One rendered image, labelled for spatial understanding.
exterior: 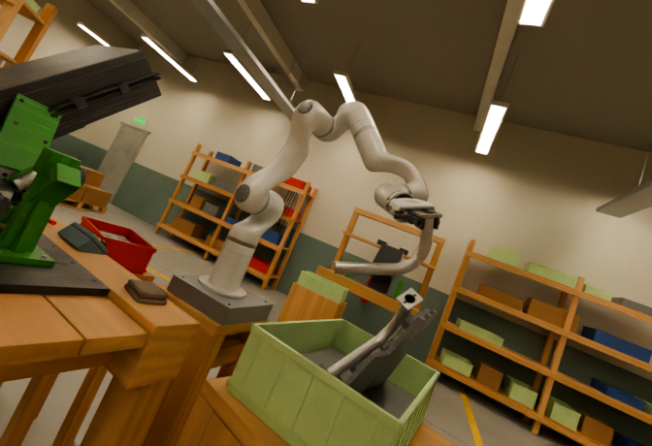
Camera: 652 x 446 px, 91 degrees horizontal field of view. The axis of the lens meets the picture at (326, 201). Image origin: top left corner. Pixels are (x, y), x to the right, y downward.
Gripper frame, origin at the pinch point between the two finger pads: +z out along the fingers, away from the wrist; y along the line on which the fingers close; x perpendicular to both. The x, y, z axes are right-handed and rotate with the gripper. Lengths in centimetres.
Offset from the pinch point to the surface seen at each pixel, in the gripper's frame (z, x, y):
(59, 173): -12, -11, -87
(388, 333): 2.4, 29.1, -8.7
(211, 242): -567, 211, -174
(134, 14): -812, -272, -367
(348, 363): 8.2, 32.1, -20.3
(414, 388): -19, 69, 11
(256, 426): 12, 43, -42
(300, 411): 13, 39, -32
